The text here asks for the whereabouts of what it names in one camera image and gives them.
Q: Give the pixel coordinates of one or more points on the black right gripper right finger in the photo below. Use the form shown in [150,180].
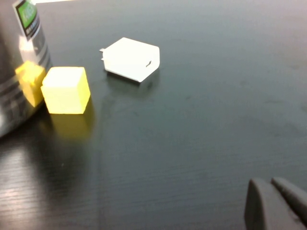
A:
[295,197]

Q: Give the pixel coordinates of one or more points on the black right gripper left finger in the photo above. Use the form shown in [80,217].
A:
[266,208]

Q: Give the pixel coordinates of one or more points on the white usb wall charger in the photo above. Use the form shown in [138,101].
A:
[130,60]

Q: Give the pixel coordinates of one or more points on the yellow cube block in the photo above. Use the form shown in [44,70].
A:
[66,91]

